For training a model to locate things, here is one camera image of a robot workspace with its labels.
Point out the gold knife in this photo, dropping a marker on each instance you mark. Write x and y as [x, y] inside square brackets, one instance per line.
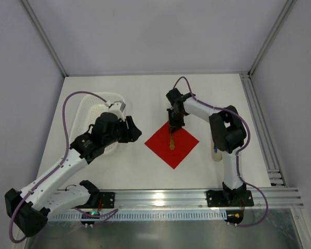
[171, 140]

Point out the aluminium front rail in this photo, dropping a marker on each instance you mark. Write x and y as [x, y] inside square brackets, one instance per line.
[277, 197]

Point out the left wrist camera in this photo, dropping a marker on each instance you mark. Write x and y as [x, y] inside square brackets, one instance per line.
[118, 108]

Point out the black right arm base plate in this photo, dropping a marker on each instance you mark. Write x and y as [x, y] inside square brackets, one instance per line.
[216, 199]

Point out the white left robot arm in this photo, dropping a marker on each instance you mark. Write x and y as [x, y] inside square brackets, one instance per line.
[31, 207]

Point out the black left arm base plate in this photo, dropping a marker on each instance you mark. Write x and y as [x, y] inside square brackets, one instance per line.
[106, 200]

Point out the right aluminium frame post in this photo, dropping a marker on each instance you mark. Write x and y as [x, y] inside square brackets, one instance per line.
[271, 36]

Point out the left aluminium frame post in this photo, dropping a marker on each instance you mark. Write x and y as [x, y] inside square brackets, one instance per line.
[42, 35]

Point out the right black connector box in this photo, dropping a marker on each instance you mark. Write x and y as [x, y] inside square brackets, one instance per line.
[234, 217]

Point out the white slotted cable duct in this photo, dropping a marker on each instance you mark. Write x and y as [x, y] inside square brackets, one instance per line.
[164, 215]

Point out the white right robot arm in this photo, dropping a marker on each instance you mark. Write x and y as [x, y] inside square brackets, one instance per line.
[227, 135]

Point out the beige oblong utensil tray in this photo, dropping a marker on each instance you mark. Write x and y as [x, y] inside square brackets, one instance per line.
[217, 157]

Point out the aluminium rail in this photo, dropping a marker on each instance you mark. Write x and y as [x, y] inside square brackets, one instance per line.
[277, 197]
[268, 150]

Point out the red paper napkin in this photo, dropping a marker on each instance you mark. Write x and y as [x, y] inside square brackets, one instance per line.
[159, 144]

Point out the white perforated plastic basket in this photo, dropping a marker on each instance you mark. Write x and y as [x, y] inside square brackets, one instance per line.
[89, 109]

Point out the left black connector box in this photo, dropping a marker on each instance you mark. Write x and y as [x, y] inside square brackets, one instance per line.
[88, 219]

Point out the black connector box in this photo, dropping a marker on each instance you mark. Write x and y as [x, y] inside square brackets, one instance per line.
[88, 219]
[234, 217]

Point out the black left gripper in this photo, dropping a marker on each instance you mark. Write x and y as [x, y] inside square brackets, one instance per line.
[127, 128]

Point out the aluminium frame post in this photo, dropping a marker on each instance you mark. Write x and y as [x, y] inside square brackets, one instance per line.
[42, 35]
[271, 36]

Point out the aluminium right side rail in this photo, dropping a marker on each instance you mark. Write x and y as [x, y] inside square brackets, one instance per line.
[268, 150]

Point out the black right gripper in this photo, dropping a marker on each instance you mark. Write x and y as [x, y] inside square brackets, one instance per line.
[175, 123]

